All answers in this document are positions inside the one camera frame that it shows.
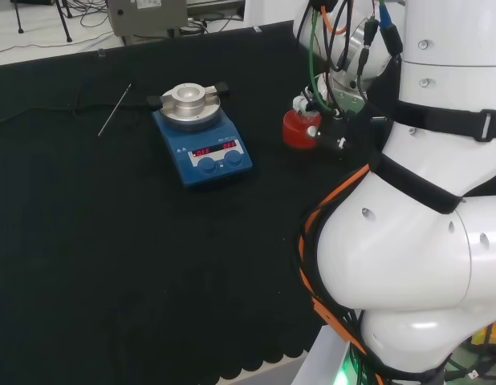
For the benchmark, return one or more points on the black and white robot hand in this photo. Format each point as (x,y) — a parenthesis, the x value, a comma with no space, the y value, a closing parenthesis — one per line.
(302,104)

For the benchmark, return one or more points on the clear round-bottom glass flask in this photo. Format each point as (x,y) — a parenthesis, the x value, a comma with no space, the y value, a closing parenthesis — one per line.
(308,118)

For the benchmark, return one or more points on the heater with blue base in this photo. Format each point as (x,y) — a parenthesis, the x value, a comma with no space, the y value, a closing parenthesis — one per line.
(216,136)

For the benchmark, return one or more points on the grey equipment box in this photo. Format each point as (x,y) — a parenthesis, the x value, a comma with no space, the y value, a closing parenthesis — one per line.
(147,16)

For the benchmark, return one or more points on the thin metal probe rod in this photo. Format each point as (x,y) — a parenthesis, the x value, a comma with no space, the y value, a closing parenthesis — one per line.
(115,109)

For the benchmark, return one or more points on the black bench cloth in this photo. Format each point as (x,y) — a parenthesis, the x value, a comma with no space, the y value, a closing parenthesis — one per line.
(151,260)

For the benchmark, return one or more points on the black tripod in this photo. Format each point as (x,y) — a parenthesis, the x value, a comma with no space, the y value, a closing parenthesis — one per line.
(64,25)

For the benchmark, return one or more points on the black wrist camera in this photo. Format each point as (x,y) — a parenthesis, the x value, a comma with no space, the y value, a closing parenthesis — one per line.
(330,134)

